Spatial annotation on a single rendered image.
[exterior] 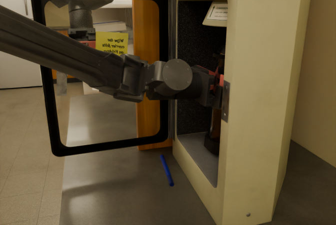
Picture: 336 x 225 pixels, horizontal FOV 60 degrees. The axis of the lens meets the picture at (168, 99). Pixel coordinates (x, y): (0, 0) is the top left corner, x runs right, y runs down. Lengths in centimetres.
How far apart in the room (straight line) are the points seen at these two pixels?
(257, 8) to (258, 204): 36
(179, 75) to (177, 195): 31
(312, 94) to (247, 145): 48
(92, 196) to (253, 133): 39
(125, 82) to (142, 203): 28
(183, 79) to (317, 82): 54
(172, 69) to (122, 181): 35
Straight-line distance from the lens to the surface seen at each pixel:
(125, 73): 55
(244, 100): 50
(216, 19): 57
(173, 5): 75
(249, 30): 47
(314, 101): 98
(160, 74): 49
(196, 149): 73
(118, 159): 85
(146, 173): 78
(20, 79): 552
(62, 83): 71
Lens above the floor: 135
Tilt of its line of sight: 18 degrees down
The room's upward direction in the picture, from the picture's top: straight up
